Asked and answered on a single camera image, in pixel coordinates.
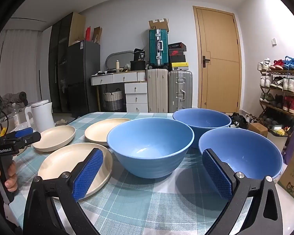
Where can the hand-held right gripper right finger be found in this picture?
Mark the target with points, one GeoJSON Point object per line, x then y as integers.
{"type": "Point", "coordinates": [216, 176]}

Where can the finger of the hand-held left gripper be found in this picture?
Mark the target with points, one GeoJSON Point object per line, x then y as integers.
{"type": "Point", "coordinates": [23, 132]}
{"type": "Point", "coordinates": [31, 138]}

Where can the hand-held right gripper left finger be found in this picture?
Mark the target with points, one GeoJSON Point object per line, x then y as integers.
{"type": "Point", "coordinates": [88, 173]}

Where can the cream plate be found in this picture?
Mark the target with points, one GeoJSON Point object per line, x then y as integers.
{"type": "Point", "coordinates": [100, 132]}
{"type": "Point", "coordinates": [54, 137]}
{"type": "Point", "coordinates": [63, 161]}

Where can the blue bowl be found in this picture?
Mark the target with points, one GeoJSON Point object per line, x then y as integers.
{"type": "Point", "coordinates": [149, 161]}
{"type": "Point", "coordinates": [247, 151]}
{"type": "Point", "coordinates": [201, 120]}

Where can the person's left hand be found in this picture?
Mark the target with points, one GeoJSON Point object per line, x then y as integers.
{"type": "Point", "coordinates": [12, 176]}

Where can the clear plastic bottle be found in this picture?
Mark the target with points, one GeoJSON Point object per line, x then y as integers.
{"type": "Point", "coordinates": [15, 117]}

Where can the white electric kettle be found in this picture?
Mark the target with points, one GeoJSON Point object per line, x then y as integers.
{"type": "Point", "coordinates": [43, 117]}

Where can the dark padded jacket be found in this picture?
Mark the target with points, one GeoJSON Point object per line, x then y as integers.
{"type": "Point", "coordinates": [14, 99]}

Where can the beige slipper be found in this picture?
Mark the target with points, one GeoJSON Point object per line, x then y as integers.
{"type": "Point", "coordinates": [62, 121]}

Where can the scattered loose shoes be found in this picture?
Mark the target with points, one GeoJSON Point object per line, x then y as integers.
{"type": "Point", "coordinates": [240, 121]}

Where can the small brown cardboard box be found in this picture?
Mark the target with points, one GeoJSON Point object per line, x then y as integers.
{"type": "Point", "coordinates": [258, 129]}

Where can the white curtain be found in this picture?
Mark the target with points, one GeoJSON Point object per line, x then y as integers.
{"type": "Point", "coordinates": [14, 61]}

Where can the cardboard box green print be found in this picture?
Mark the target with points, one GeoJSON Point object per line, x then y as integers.
{"type": "Point", "coordinates": [292, 176]}

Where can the white trash bin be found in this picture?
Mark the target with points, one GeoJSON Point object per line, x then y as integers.
{"type": "Point", "coordinates": [276, 128]}

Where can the dark grey refrigerator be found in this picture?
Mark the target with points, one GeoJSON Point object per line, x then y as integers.
{"type": "Point", "coordinates": [80, 78]}

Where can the woven laundry basket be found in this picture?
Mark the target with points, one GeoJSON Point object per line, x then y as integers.
{"type": "Point", "coordinates": [114, 100]}

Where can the tall black cabinet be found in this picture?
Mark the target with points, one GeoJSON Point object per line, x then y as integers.
{"type": "Point", "coordinates": [58, 53]}

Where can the silver suitcase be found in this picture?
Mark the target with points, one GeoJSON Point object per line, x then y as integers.
{"type": "Point", "coordinates": [180, 90]}

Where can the white dresser desk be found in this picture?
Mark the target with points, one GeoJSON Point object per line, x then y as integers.
{"type": "Point", "coordinates": [134, 88]}

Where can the beige suitcase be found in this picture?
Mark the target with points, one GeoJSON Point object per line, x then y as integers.
{"type": "Point", "coordinates": [156, 90]}

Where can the cream bottle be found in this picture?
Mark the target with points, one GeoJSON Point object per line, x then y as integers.
{"type": "Point", "coordinates": [117, 66]}

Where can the wooden door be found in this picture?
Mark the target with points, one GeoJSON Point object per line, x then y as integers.
{"type": "Point", "coordinates": [218, 61]}

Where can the grey oval mirror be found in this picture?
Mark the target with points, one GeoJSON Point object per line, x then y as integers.
{"type": "Point", "coordinates": [112, 56]}

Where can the shoe rack with shoes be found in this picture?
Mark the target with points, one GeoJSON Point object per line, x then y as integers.
{"type": "Point", "coordinates": [288, 83]}

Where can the black bag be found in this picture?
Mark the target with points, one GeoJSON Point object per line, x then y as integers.
{"type": "Point", "coordinates": [137, 65]}

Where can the wooden shoe rack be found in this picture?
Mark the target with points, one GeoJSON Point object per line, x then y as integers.
{"type": "Point", "coordinates": [279, 72]}

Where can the plain black shoe box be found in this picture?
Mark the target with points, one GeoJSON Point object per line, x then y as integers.
{"type": "Point", "coordinates": [177, 58]}

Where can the black printed package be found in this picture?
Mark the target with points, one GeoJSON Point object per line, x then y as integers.
{"type": "Point", "coordinates": [140, 55]}

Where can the red and black shoe box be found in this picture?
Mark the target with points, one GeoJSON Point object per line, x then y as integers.
{"type": "Point", "coordinates": [177, 52]}

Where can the black shoe box red label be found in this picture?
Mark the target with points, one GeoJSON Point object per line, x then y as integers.
{"type": "Point", "coordinates": [177, 46]}

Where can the teal suitcase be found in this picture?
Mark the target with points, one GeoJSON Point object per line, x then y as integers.
{"type": "Point", "coordinates": [154, 46]}

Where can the open cardboard box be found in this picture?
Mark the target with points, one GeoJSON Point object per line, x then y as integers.
{"type": "Point", "coordinates": [159, 24]}

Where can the white wall switch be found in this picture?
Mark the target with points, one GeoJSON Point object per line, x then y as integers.
{"type": "Point", "coordinates": [274, 41]}

